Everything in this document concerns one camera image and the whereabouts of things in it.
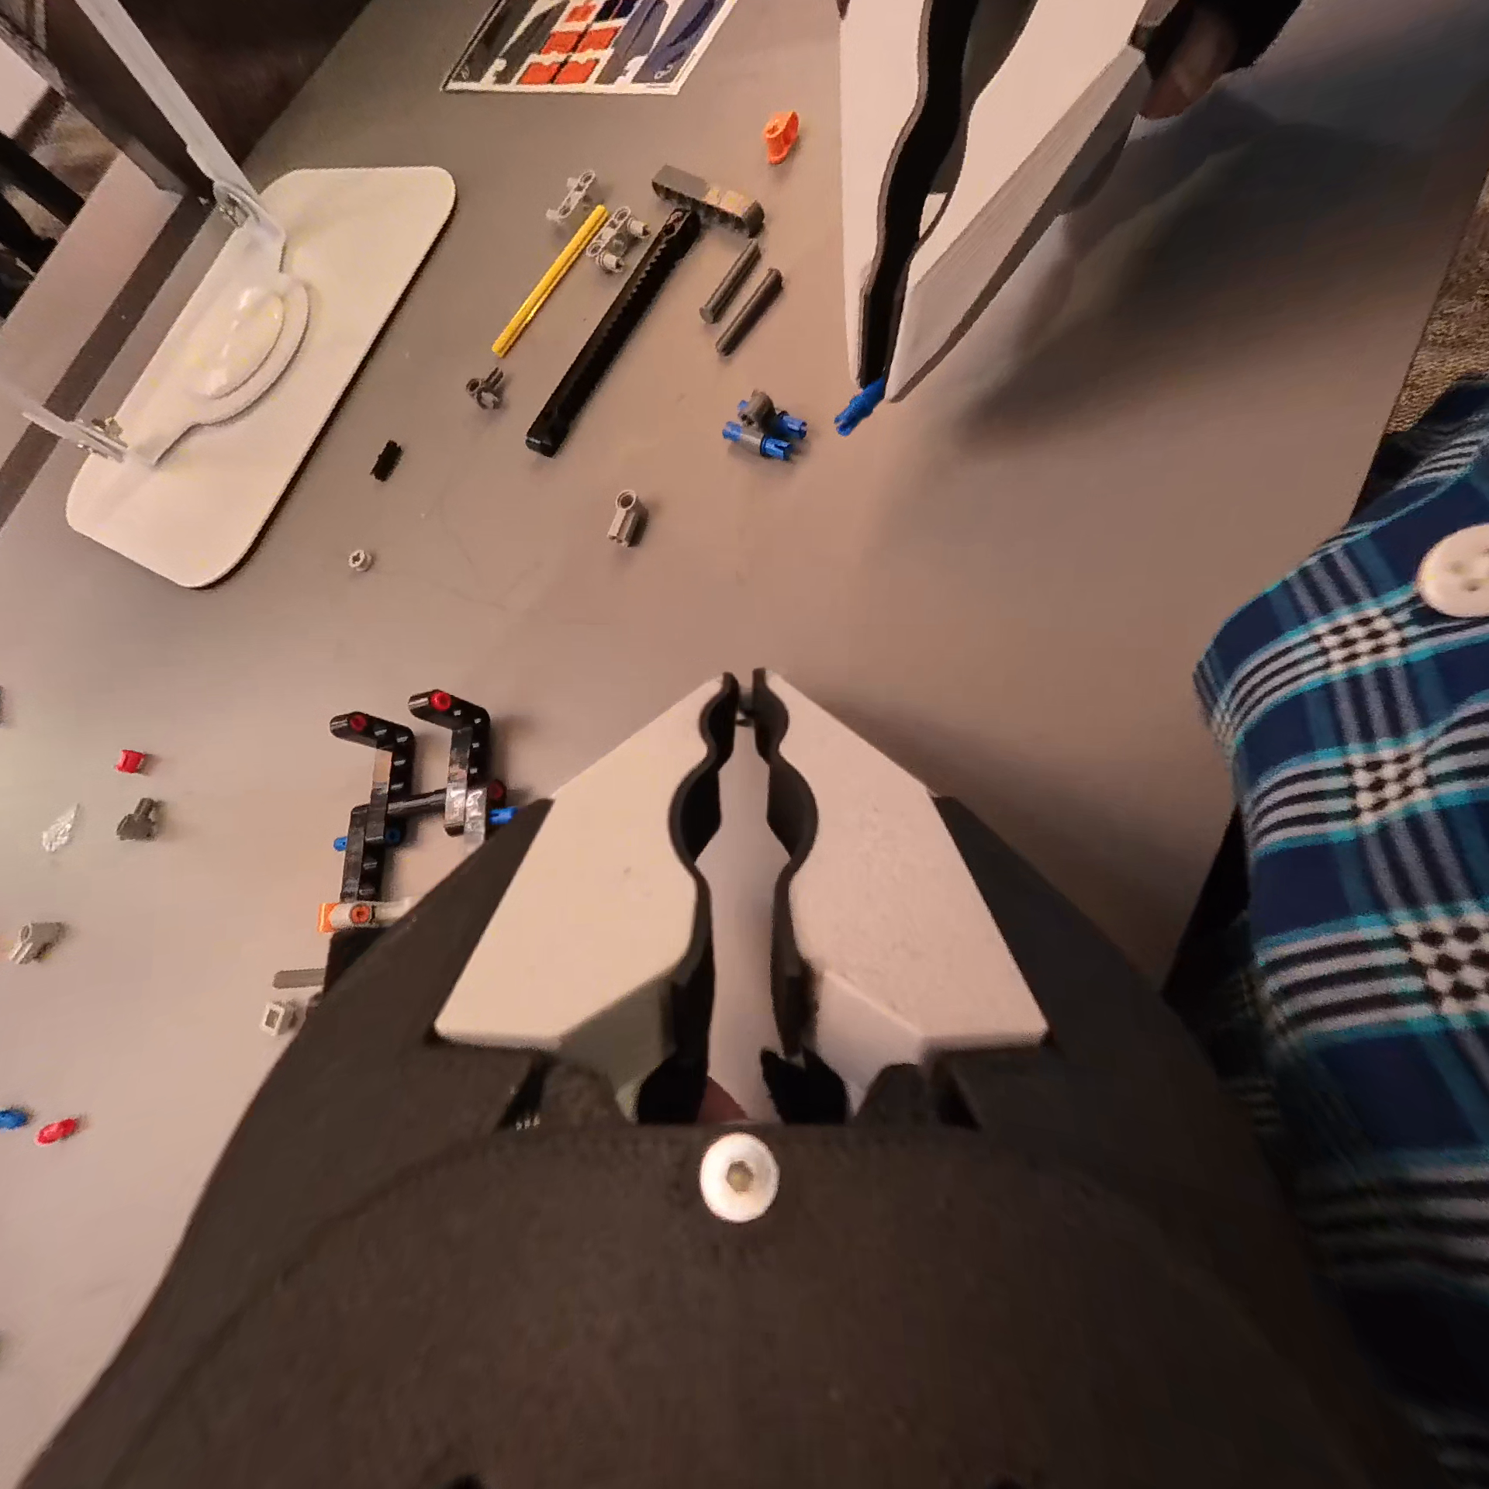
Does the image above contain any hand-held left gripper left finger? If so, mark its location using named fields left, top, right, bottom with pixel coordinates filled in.
left=433, top=671, right=743, bottom=1123

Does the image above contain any dark grey lego beam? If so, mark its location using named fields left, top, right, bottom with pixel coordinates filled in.
left=649, top=164, right=768, bottom=237

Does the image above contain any dark wooden chair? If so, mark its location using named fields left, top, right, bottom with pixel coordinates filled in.
left=0, top=0, right=385, bottom=320

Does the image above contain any lego sticker sheet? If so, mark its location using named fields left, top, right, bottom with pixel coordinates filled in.
left=442, top=0, right=738, bottom=97

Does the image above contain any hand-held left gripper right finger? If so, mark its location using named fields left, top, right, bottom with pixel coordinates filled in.
left=745, top=668, right=1050, bottom=1123

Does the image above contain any yellow lego axle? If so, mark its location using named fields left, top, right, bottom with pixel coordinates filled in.
left=492, top=203, right=610, bottom=359

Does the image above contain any white board with rounded corners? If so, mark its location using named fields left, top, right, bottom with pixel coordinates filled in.
left=66, top=166, right=458, bottom=588

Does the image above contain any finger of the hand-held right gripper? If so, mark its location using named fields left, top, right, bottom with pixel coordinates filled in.
left=841, top=0, right=974, bottom=393
left=894, top=0, right=1156, bottom=402

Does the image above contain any white shirt button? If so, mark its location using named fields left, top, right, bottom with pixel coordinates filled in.
left=1417, top=526, right=1489, bottom=618

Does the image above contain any clear acrylic stand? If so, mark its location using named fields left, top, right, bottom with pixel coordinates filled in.
left=0, top=0, right=316, bottom=466

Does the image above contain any grey connector with blue pins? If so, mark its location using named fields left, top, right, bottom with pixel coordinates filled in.
left=722, top=389, right=811, bottom=457

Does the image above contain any long black lego rack beam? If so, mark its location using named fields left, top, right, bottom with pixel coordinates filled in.
left=524, top=207, right=706, bottom=459

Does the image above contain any person's right hand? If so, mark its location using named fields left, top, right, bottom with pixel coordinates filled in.
left=1146, top=12, right=1238, bottom=120

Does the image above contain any black lego chassis assembly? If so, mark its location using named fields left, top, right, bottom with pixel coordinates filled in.
left=318, top=687, right=522, bottom=937

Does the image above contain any blue plaid shirt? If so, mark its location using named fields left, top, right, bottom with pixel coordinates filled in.
left=1164, top=384, right=1489, bottom=1489

